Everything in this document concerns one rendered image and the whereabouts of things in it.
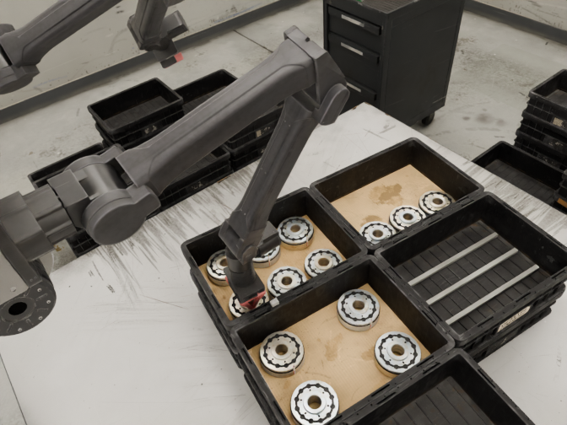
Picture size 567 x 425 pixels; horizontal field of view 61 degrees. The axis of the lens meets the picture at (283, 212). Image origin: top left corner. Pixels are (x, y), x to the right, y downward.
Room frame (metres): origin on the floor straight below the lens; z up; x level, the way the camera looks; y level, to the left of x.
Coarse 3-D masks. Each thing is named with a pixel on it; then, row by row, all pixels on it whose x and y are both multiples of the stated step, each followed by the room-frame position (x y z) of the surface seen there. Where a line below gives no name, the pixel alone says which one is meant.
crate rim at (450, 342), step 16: (368, 256) 0.73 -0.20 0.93; (336, 272) 0.69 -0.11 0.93; (384, 272) 0.67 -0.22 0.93; (304, 288) 0.65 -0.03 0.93; (400, 288) 0.62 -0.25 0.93; (416, 304) 0.58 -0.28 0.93; (256, 320) 0.58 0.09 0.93; (432, 320) 0.53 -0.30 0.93; (448, 336) 0.49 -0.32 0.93; (240, 352) 0.51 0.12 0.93; (256, 368) 0.47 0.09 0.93; (416, 368) 0.43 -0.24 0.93; (272, 400) 0.40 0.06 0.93; (368, 400) 0.38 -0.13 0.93; (336, 416) 0.35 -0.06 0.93
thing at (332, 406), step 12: (312, 384) 0.45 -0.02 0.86; (324, 384) 0.45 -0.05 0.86; (300, 396) 0.43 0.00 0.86; (324, 396) 0.42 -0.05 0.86; (336, 396) 0.42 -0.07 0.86; (300, 408) 0.40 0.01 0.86; (336, 408) 0.39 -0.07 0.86; (300, 420) 0.38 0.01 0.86; (312, 420) 0.38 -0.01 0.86; (324, 420) 0.37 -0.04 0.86
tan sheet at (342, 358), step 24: (360, 288) 0.70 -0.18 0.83; (336, 312) 0.64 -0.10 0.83; (384, 312) 0.63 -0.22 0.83; (312, 336) 0.58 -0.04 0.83; (336, 336) 0.57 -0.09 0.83; (360, 336) 0.57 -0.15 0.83; (312, 360) 0.52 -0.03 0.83; (336, 360) 0.51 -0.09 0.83; (360, 360) 0.51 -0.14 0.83; (288, 384) 0.47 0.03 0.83; (336, 384) 0.46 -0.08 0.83; (360, 384) 0.45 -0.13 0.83; (384, 384) 0.45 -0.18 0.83; (288, 408) 0.42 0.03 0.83; (312, 408) 0.41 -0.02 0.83
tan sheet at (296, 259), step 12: (324, 240) 0.88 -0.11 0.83; (288, 252) 0.85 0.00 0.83; (300, 252) 0.85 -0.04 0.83; (204, 264) 0.84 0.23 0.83; (276, 264) 0.81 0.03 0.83; (288, 264) 0.81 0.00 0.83; (300, 264) 0.80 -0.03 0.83; (204, 276) 0.80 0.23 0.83; (264, 276) 0.78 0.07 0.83; (216, 288) 0.75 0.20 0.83; (228, 288) 0.75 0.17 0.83; (228, 300) 0.71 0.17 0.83; (228, 312) 0.68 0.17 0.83
